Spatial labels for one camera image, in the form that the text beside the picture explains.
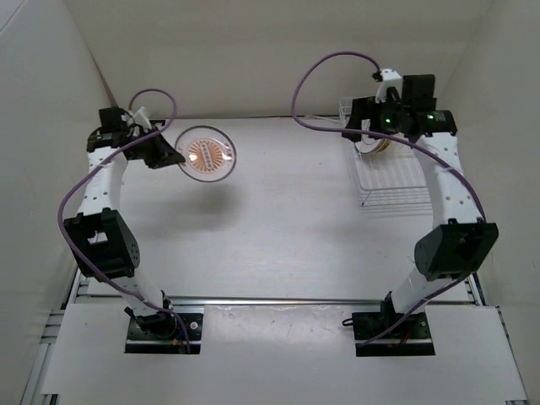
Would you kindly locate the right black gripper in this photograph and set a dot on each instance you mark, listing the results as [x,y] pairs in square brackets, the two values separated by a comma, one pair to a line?
[367,109]

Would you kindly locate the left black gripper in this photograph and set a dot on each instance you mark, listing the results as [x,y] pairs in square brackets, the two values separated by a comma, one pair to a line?
[164,154]

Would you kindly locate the white plate green rim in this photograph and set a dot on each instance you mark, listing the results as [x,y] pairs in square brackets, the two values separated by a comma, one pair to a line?
[367,144]

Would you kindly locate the orange sunburst plate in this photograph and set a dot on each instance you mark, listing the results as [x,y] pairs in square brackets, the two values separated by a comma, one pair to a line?
[210,155]

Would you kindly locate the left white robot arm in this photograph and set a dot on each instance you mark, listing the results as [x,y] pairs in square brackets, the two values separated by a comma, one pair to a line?
[99,237]

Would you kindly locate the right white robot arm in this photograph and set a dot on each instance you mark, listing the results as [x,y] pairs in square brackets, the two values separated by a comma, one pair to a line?
[461,236]

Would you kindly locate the cream yellow plate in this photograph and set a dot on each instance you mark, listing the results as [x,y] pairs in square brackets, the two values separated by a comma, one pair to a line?
[384,144]

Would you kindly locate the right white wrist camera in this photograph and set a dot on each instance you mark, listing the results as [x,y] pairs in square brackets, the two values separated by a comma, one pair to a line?
[390,83]

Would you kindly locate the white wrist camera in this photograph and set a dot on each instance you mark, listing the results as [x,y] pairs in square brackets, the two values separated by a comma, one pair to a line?
[140,117]
[390,83]

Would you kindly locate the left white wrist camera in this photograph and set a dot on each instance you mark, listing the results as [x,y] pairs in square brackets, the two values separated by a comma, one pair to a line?
[140,117]

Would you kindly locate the white wire dish rack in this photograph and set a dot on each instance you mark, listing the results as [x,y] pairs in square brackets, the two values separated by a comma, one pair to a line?
[390,178]

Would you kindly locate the metal rail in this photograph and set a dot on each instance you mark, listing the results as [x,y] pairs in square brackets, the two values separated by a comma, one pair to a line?
[193,301]

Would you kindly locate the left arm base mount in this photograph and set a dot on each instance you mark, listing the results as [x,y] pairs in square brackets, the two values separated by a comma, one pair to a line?
[163,334]

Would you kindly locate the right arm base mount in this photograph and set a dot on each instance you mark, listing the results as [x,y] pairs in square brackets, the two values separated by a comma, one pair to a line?
[387,333]

